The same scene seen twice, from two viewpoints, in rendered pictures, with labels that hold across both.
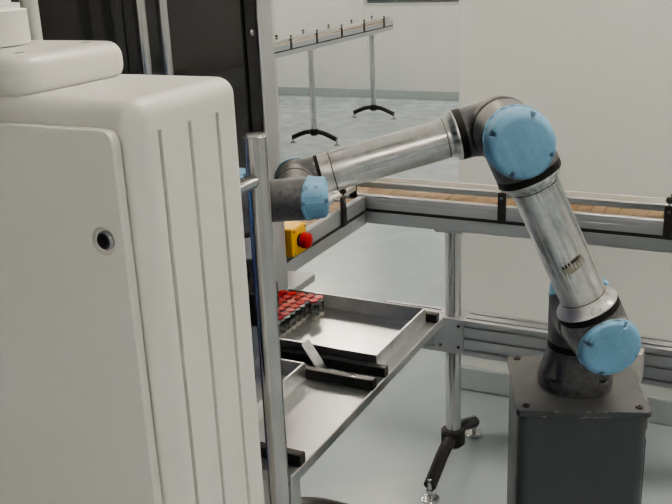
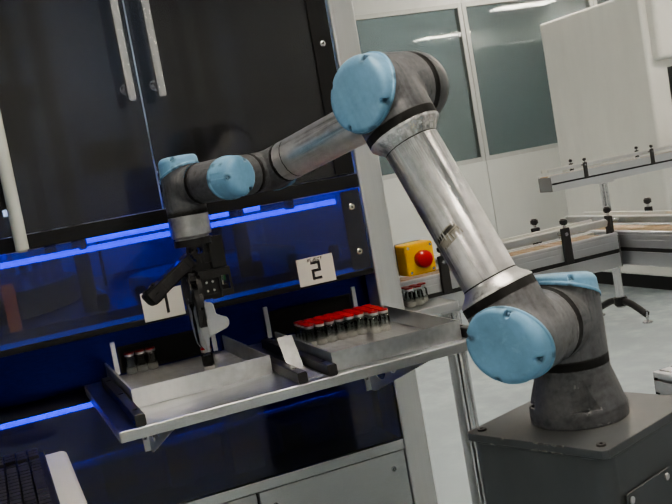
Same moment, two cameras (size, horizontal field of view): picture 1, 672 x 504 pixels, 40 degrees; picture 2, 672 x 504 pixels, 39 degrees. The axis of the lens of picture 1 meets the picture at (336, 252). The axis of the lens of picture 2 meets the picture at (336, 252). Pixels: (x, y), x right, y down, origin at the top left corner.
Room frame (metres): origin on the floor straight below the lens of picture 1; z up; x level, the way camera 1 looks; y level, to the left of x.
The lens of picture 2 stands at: (0.40, -1.22, 1.25)
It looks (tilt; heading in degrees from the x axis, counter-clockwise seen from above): 6 degrees down; 42
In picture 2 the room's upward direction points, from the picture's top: 10 degrees counter-clockwise
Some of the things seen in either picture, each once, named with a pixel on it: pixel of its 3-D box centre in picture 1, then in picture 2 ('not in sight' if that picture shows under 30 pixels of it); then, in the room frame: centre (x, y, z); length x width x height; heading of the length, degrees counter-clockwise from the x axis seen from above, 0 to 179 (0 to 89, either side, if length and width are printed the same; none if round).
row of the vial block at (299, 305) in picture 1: (293, 317); (345, 326); (1.84, 0.10, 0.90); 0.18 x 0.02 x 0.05; 152
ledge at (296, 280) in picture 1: (278, 282); (420, 307); (2.16, 0.15, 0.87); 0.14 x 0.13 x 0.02; 63
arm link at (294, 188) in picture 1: (296, 196); (226, 178); (1.56, 0.07, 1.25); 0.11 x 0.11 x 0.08; 3
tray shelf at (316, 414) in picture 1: (271, 367); (277, 365); (1.67, 0.14, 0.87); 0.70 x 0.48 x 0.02; 153
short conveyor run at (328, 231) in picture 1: (294, 229); (494, 262); (2.45, 0.11, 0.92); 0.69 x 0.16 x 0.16; 153
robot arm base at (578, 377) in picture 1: (575, 360); (574, 384); (1.71, -0.48, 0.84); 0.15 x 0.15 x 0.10
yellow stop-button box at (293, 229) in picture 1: (287, 238); (414, 257); (2.13, 0.12, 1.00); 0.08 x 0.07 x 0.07; 63
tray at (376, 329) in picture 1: (328, 326); (362, 335); (1.80, 0.02, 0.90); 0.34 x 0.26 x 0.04; 62
